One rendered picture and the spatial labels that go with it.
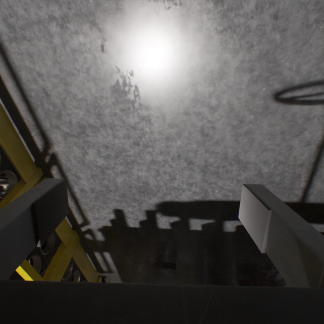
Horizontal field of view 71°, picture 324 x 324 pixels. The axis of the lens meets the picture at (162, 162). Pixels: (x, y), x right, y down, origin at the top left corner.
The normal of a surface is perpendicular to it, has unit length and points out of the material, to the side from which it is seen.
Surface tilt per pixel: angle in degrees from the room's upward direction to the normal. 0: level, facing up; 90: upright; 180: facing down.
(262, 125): 0
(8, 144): 90
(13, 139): 90
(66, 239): 90
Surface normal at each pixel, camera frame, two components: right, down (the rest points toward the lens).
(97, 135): -0.15, 0.61
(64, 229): 0.98, 0.00
